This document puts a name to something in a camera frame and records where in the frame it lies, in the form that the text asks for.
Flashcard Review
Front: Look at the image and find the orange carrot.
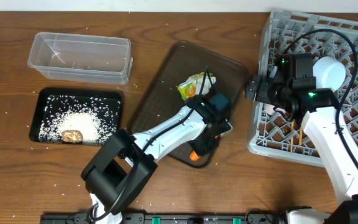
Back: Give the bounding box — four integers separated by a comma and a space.
189, 151, 200, 161

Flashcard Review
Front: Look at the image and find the wooden chopstick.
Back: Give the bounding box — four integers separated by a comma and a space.
290, 121, 295, 153

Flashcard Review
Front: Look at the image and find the green yellow wrapper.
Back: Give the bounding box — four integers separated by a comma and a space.
177, 72, 216, 101

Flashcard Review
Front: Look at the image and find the brown serving tray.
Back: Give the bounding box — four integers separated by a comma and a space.
129, 42, 249, 168

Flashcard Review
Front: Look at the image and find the light blue rice bowl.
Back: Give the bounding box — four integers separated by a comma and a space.
313, 56, 346, 91

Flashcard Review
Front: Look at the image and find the brown food scrap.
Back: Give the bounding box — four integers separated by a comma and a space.
62, 130, 83, 144

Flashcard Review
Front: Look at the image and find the pink cup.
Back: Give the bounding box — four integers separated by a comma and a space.
264, 104, 275, 115

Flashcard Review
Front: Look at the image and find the wooden chopstick diagonal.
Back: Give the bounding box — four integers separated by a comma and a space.
298, 127, 303, 146

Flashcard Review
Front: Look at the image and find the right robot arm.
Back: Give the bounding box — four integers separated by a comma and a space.
244, 53, 358, 223

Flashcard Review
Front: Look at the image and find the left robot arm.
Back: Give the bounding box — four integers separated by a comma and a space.
81, 93, 232, 223

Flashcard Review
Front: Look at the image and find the grey dishwasher rack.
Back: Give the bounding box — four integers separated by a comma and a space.
247, 11, 358, 167

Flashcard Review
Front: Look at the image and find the pile of white rice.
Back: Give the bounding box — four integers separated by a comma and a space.
38, 95, 122, 146

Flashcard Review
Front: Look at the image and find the black plastic tray bin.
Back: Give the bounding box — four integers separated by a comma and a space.
29, 87, 124, 142

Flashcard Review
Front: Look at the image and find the clear plastic bin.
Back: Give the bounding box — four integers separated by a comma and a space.
27, 32, 133, 85

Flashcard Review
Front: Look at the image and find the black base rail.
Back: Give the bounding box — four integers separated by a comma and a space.
39, 212, 287, 224

